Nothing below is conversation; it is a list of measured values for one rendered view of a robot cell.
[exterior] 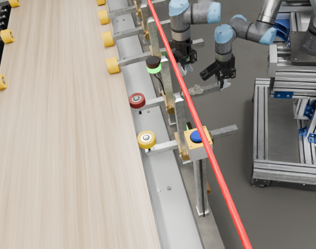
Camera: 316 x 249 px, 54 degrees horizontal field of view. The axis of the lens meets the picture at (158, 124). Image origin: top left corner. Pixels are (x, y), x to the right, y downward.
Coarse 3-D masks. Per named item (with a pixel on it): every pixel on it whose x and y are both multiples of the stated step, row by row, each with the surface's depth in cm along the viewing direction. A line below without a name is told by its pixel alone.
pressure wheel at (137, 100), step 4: (132, 96) 153; (136, 96) 153; (140, 96) 153; (144, 96) 152; (128, 100) 152; (132, 100) 152; (136, 100) 152; (140, 100) 151; (144, 100) 152; (132, 104) 150; (136, 104) 150; (140, 104) 150; (144, 104) 153; (136, 108) 152; (140, 112) 159
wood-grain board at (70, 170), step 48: (48, 0) 231; (48, 48) 191; (96, 48) 184; (0, 96) 168; (48, 96) 163; (96, 96) 158; (0, 144) 146; (48, 144) 142; (96, 144) 138; (0, 192) 129; (48, 192) 125; (96, 192) 122; (144, 192) 120; (0, 240) 115; (48, 240) 113; (96, 240) 110; (144, 240) 108
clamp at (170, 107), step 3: (162, 90) 158; (162, 93) 157; (165, 99) 154; (165, 102) 153; (165, 105) 154; (168, 105) 151; (171, 105) 151; (168, 108) 151; (171, 108) 150; (168, 111) 151; (171, 111) 152; (174, 111) 152; (171, 114) 153
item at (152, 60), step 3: (150, 57) 133; (153, 57) 133; (156, 57) 133; (147, 60) 132; (150, 60) 132; (153, 60) 132; (156, 60) 132; (147, 63) 131; (150, 63) 131; (153, 63) 131; (162, 84) 143; (162, 87) 144
